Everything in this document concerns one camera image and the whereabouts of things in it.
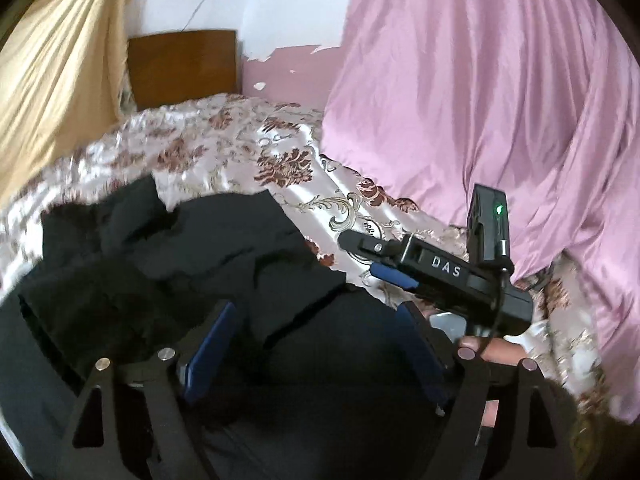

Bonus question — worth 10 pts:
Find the floral satin bedspread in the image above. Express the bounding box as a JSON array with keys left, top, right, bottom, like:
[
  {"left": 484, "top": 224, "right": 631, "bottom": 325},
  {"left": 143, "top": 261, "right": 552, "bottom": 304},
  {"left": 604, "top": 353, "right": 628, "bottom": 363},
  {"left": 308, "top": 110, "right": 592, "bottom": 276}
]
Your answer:
[{"left": 0, "top": 91, "right": 626, "bottom": 480}]

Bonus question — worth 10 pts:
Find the brown wooden headboard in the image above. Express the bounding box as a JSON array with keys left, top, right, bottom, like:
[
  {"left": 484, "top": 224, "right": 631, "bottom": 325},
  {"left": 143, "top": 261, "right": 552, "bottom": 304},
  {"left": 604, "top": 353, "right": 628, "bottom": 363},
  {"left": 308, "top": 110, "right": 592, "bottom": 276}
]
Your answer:
[{"left": 128, "top": 30, "right": 240, "bottom": 110}]

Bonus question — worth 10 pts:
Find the black large garment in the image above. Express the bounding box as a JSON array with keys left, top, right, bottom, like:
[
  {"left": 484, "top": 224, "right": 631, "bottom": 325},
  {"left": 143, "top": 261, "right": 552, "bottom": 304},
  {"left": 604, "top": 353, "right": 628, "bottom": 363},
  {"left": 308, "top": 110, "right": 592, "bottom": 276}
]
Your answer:
[{"left": 0, "top": 173, "right": 482, "bottom": 480}]

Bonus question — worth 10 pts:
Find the black camera box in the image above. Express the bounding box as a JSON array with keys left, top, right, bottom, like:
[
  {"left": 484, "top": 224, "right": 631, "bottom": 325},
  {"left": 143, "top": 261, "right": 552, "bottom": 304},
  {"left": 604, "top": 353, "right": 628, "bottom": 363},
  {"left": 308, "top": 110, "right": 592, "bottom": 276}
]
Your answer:
[{"left": 466, "top": 183, "right": 514, "bottom": 273}]

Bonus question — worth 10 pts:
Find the person's right hand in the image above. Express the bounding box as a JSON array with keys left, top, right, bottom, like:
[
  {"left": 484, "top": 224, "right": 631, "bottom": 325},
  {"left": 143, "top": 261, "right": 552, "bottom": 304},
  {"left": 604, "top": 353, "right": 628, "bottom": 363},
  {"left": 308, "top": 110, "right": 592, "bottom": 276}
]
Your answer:
[{"left": 422, "top": 309, "right": 522, "bottom": 430}]

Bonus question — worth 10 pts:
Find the pink curtain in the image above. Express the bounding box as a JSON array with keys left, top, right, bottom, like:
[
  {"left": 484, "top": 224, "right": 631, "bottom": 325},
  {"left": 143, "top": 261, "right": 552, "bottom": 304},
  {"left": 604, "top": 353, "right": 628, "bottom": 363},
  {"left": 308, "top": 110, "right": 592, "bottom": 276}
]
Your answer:
[{"left": 321, "top": 0, "right": 639, "bottom": 421}]

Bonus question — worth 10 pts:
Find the beige hanging cloth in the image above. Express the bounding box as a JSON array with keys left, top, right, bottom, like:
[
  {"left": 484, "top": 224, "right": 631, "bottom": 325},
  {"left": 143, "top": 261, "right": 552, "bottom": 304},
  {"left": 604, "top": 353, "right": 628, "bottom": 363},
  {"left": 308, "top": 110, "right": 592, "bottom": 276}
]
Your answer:
[{"left": 1, "top": 0, "right": 130, "bottom": 203}]

